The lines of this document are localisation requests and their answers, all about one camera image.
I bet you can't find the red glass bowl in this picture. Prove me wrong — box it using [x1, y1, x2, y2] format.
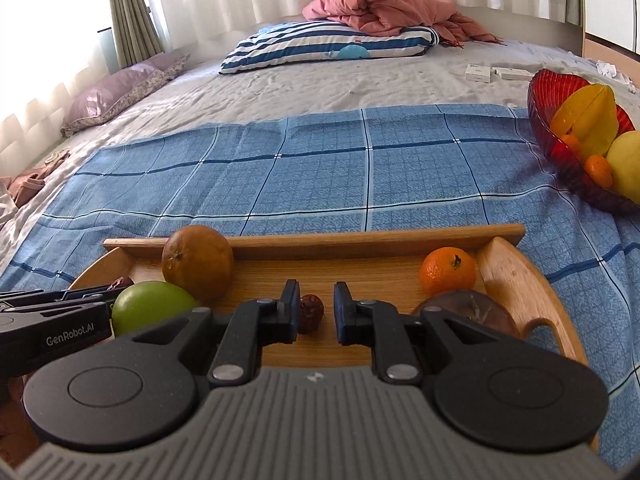
[527, 68, 640, 214]

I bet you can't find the blue striped pillow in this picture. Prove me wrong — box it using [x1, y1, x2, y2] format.
[218, 19, 441, 75]

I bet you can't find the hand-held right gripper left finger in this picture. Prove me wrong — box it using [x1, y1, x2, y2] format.
[131, 279, 302, 388]

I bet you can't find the blue plaid blanket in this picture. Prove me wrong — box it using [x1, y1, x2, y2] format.
[0, 103, 640, 472]

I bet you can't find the purple pillow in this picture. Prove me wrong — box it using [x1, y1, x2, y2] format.
[60, 53, 192, 139]

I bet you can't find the white tissue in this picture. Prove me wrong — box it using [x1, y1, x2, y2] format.
[594, 58, 640, 94]

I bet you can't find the pink quilt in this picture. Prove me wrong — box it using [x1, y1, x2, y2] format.
[302, 0, 506, 49]

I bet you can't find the wooden tray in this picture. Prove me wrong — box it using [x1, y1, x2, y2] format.
[67, 223, 600, 454]

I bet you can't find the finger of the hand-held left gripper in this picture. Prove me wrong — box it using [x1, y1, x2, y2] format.
[0, 287, 119, 315]

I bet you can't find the brown orange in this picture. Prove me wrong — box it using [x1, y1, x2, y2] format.
[160, 224, 236, 304]

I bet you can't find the pink cloth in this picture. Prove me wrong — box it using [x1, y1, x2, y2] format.
[12, 147, 71, 209]

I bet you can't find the green apple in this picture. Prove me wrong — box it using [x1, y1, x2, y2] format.
[110, 280, 199, 339]

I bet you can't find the grey-green curtain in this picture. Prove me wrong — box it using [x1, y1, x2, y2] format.
[107, 0, 166, 69]

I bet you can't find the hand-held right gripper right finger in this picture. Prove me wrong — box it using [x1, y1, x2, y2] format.
[333, 281, 553, 385]

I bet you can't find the yellow starfruit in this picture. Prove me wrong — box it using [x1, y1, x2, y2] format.
[549, 83, 619, 159]

